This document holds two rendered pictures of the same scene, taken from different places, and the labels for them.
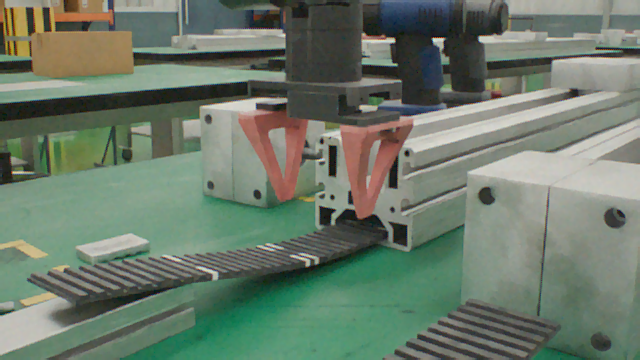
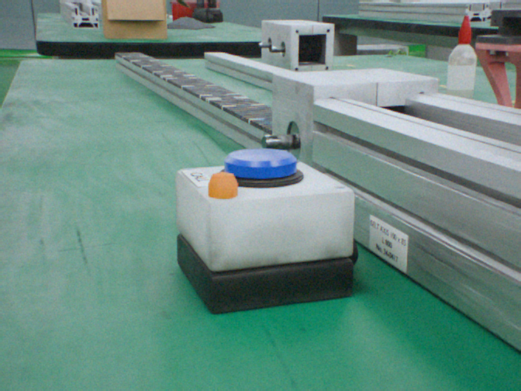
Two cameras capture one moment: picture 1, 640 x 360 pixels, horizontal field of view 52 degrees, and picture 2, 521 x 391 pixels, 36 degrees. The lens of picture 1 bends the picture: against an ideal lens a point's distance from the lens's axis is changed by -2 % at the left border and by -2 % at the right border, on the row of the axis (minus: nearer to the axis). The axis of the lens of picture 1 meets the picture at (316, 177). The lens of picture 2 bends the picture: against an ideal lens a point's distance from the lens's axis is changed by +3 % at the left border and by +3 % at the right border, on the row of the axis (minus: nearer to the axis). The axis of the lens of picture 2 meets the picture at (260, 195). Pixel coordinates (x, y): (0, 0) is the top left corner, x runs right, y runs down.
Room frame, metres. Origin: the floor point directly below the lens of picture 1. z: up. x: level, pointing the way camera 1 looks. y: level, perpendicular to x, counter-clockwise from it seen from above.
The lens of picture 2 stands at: (0.65, -0.72, 0.94)
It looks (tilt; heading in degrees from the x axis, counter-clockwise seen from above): 15 degrees down; 122
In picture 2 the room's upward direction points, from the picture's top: straight up
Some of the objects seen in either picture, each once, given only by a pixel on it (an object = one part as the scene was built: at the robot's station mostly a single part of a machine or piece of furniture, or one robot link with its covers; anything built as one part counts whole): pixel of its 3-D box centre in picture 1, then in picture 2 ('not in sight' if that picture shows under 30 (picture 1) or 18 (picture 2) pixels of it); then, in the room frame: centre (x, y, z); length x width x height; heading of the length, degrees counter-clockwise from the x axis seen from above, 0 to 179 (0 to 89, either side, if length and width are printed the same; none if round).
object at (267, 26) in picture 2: not in sight; (283, 44); (-0.22, 0.77, 0.83); 0.11 x 0.10 x 0.10; 50
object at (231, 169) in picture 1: (272, 150); not in sight; (0.70, 0.05, 0.83); 0.11 x 0.10 x 0.10; 54
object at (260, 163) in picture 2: not in sight; (260, 171); (0.43, -0.36, 0.84); 0.04 x 0.04 x 0.02
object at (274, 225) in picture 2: not in sight; (274, 226); (0.44, -0.35, 0.81); 0.10 x 0.08 x 0.06; 50
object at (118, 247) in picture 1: (113, 248); not in sight; (0.51, 0.16, 0.78); 0.05 x 0.03 x 0.01; 135
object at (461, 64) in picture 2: not in sight; (462, 58); (0.28, 0.43, 0.84); 0.04 x 0.04 x 0.12
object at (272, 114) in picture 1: (298, 145); not in sight; (0.52, 0.01, 0.87); 0.07 x 0.07 x 0.09; 51
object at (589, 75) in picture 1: (603, 81); not in sight; (1.04, -0.45, 0.87); 0.16 x 0.11 x 0.07; 140
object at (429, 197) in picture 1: (541, 132); not in sight; (0.85, -0.29, 0.82); 0.80 x 0.10 x 0.09; 140
